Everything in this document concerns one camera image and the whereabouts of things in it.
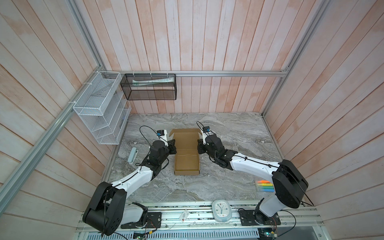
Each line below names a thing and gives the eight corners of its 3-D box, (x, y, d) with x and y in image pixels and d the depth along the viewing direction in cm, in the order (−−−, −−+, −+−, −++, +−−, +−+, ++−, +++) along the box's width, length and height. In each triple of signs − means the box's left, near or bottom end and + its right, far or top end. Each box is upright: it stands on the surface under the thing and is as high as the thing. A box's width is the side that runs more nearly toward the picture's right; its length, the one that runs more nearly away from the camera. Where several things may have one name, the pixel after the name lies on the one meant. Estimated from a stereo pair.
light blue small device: (129, 163, 96) (126, 160, 92) (134, 150, 102) (132, 147, 99) (133, 163, 96) (131, 160, 92) (138, 150, 102) (136, 147, 98)
